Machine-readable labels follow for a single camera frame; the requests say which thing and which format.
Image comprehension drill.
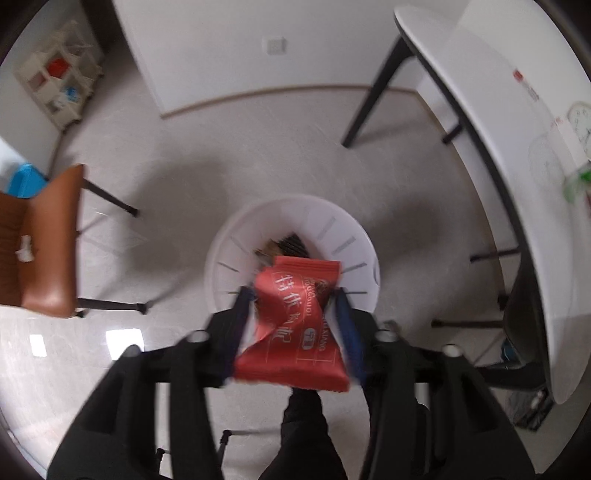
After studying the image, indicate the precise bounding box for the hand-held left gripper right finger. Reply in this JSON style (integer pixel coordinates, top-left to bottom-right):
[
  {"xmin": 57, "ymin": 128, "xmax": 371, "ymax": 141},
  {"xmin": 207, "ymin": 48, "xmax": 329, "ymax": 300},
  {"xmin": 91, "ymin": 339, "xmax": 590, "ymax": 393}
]
[{"xmin": 332, "ymin": 288, "xmax": 536, "ymax": 480}]

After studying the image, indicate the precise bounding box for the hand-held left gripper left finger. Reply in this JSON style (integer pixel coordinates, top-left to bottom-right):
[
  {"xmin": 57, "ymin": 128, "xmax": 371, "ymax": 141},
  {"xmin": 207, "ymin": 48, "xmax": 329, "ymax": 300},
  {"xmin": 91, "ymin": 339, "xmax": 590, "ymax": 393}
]
[{"xmin": 46, "ymin": 286, "xmax": 257, "ymax": 480}]

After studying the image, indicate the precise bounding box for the red snack packet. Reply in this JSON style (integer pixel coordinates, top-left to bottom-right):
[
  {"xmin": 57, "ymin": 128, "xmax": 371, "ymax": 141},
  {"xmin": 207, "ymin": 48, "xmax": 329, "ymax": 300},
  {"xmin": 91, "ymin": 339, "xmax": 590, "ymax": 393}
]
[{"xmin": 233, "ymin": 256, "xmax": 350, "ymax": 394}]

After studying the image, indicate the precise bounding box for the white trash bin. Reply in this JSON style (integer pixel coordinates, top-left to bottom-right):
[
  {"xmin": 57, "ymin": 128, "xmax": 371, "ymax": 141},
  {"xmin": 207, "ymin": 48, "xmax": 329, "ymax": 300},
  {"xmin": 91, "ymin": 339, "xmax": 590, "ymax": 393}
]
[{"xmin": 204, "ymin": 195, "xmax": 380, "ymax": 326}]

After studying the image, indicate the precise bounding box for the dark striped wrapper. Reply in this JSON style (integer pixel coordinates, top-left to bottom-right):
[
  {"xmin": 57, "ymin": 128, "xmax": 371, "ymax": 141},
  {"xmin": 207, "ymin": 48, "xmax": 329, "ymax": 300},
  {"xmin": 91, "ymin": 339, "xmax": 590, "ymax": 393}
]
[{"xmin": 254, "ymin": 233, "xmax": 310, "ymax": 269}]

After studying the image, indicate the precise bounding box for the person's dark pants leg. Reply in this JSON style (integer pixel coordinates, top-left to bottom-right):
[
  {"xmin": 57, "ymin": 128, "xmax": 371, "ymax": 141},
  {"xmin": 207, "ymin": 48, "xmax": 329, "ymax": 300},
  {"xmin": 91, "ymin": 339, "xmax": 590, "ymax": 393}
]
[{"xmin": 259, "ymin": 388, "xmax": 348, "ymax": 480}]

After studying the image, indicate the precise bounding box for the black chair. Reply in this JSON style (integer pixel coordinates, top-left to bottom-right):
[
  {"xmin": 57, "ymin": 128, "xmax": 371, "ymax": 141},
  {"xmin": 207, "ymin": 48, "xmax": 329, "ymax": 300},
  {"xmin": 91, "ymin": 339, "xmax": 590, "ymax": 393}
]
[{"xmin": 431, "ymin": 249, "xmax": 551, "ymax": 393}]

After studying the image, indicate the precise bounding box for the brown leather chair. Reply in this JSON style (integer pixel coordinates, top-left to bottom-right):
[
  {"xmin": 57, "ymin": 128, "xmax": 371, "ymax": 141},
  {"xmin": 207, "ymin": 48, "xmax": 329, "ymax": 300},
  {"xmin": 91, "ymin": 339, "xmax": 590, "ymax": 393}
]
[{"xmin": 0, "ymin": 164, "xmax": 151, "ymax": 319}]

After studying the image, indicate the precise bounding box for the dark bag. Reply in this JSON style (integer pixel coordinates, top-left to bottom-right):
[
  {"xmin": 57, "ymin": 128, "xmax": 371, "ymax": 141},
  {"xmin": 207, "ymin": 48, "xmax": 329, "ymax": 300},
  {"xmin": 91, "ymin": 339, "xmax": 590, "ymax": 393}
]
[{"xmin": 505, "ymin": 388, "xmax": 555, "ymax": 432}]

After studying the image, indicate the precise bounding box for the white crumpled tissue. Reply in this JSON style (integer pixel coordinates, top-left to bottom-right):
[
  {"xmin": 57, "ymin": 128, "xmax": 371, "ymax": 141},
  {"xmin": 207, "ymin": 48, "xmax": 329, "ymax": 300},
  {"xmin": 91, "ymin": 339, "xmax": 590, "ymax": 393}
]
[{"xmin": 14, "ymin": 234, "xmax": 36, "ymax": 263}]

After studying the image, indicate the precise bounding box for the black table leg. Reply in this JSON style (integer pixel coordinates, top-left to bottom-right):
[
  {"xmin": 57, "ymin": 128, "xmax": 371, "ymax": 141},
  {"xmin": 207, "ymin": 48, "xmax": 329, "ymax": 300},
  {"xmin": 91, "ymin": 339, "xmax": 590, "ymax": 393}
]
[{"xmin": 342, "ymin": 34, "xmax": 414, "ymax": 148}]

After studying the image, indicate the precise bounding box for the blue plastic bin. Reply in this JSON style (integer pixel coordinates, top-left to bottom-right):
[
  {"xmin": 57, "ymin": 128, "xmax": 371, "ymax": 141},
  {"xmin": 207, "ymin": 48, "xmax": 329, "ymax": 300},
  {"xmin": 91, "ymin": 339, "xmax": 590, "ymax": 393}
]
[{"xmin": 0, "ymin": 164, "xmax": 49, "ymax": 198}]

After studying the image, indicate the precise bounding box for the green wrapper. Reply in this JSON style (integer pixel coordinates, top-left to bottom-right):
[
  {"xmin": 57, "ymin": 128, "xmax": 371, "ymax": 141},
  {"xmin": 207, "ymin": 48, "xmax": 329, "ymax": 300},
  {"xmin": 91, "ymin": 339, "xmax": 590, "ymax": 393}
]
[{"xmin": 562, "ymin": 166, "xmax": 591, "ymax": 204}]

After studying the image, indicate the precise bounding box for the cream shelf cart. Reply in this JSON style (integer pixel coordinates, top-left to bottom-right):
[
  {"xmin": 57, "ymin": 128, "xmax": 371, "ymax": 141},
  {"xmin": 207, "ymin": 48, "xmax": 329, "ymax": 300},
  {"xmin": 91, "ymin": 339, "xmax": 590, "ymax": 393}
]
[{"xmin": 14, "ymin": 19, "xmax": 103, "ymax": 132}]

